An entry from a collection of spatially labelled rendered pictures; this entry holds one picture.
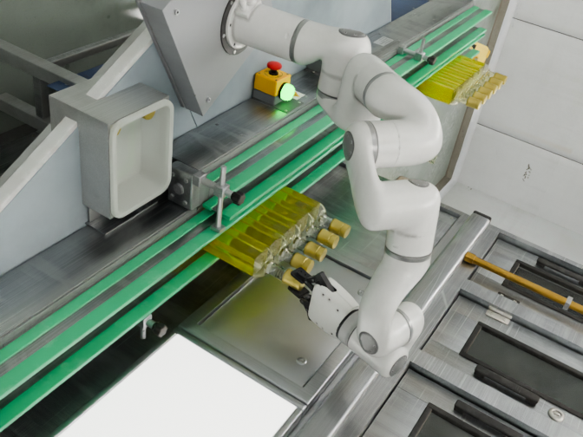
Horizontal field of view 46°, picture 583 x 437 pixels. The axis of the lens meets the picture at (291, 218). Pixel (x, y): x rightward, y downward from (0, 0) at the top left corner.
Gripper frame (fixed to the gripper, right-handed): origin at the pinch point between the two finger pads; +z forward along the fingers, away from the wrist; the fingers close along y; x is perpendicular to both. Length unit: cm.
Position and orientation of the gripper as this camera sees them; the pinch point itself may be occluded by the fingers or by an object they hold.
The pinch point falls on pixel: (299, 283)
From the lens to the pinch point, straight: 149.3
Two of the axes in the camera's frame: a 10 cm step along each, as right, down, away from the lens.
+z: -6.7, -5.1, 5.4
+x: -7.3, 3.1, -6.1
